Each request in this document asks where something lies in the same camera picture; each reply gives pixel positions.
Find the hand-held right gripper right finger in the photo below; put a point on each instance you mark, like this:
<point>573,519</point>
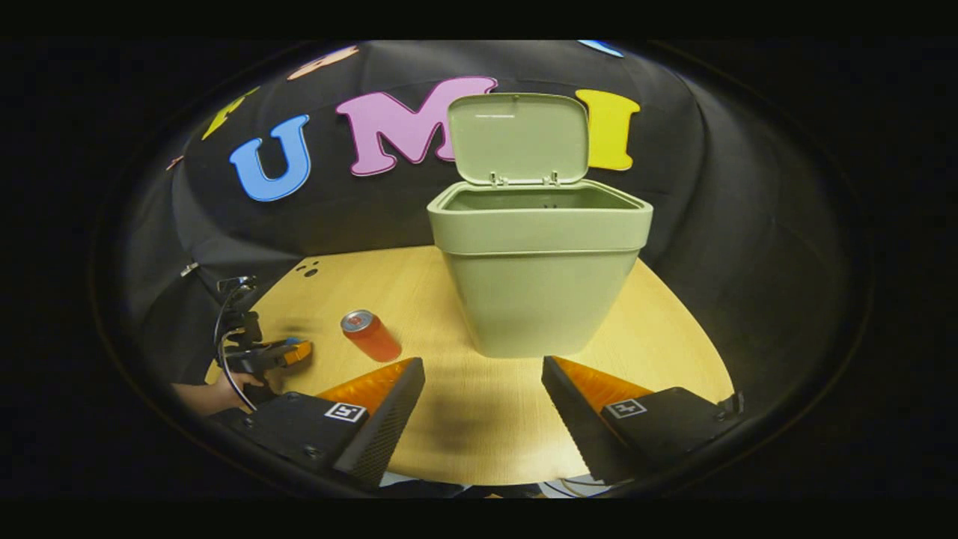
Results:
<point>576,419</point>

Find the silver metal clip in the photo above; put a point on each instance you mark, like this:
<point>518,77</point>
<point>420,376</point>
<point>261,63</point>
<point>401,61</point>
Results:
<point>188,269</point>

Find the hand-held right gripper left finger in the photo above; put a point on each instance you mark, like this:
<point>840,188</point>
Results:
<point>389,427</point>

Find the wooden desktop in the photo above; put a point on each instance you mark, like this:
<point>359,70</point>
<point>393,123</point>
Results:
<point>419,299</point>

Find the pale green garbage bin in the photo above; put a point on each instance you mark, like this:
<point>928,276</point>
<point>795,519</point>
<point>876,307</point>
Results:
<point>539,292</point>

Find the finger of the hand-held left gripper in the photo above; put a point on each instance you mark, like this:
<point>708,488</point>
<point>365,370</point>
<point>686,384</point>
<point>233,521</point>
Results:
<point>298,354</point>

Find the orange pop can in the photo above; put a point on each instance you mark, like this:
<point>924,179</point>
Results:
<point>373,338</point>

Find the black backdrop cloth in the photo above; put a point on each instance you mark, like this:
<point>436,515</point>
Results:
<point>748,224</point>

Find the copper metal clip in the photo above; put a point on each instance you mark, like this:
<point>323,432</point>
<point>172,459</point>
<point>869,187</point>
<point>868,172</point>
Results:
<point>174,162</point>

